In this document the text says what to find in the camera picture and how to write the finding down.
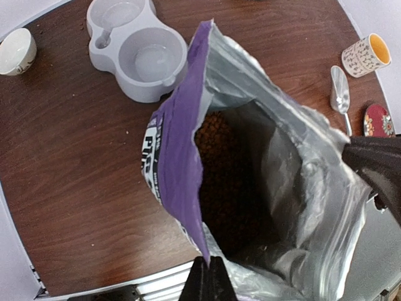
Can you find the patterned mug yellow inside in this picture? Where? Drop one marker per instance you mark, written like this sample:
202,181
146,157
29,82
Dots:
365,56

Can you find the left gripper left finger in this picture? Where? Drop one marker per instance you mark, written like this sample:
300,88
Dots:
195,288

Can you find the brown kibble in bag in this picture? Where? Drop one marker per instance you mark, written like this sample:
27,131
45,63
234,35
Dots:
231,203

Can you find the metal food scoop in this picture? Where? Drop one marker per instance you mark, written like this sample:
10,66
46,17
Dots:
340,95

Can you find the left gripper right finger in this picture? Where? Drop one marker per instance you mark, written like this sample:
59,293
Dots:
218,282

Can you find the small white round bowl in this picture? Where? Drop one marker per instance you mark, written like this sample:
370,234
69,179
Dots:
18,52

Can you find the purple puppy food bag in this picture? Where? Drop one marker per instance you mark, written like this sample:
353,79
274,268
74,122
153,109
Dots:
316,202

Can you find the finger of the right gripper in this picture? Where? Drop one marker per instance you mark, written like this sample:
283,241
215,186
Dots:
377,161

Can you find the grey double pet bowl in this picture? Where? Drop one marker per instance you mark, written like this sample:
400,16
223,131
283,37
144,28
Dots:
147,58

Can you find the red floral plate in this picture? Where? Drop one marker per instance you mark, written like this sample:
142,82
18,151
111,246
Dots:
377,122

